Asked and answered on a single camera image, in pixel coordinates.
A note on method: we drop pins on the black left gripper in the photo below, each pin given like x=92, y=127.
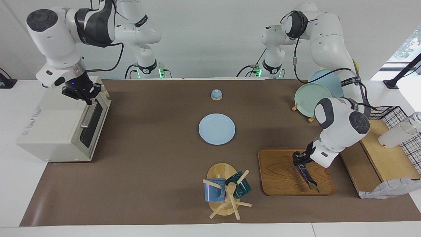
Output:
x=300, y=158

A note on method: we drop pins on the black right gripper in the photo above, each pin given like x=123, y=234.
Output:
x=80, y=87

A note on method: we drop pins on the dark purple eggplant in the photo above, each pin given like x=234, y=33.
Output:
x=309, y=181

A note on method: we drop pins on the small light blue plate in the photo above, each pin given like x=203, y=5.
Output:
x=217, y=129

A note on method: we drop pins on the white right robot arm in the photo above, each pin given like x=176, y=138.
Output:
x=56, y=42

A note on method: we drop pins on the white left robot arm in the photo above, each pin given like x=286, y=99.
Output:
x=329, y=42

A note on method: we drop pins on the white toaster oven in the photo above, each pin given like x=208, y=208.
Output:
x=49, y=131

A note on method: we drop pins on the wooden serving tray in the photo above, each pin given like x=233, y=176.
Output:
x=279, y=174

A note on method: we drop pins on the wooden plate rack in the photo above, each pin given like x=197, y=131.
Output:
x=294, y=107

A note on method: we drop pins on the dark green enamel mug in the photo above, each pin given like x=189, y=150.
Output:
x=241, y=187

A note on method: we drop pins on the pale green plate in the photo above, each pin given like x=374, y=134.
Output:
x=307, y=97

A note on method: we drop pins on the brown table mat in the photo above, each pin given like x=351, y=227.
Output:
x=164, y=131

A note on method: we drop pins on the wooden mug tree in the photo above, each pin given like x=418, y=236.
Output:
x=220, y=171

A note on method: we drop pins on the white patterned cloth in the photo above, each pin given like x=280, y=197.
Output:
x=384, y=191

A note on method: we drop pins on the wooden stepped shelf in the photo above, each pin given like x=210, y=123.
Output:
x=388, y=158

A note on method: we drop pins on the black table clamp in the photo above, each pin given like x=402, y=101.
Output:
x=7, y=82

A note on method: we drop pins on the blue enamel mug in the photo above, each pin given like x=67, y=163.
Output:
x=213, y=192

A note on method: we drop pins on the large light blue plate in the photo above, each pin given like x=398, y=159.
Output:
x=325, y=77

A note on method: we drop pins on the white plastic cup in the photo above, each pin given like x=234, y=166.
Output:
x=393, y=138

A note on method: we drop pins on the small blue call bell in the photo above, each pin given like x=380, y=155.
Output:
x=216, y=95

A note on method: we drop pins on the yellow plate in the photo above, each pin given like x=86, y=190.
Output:
x=356, y=65

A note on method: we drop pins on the clear glass cup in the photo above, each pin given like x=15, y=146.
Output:
x=415, y=120

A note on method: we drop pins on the black camera stand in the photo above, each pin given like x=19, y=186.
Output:
x=406, y=69

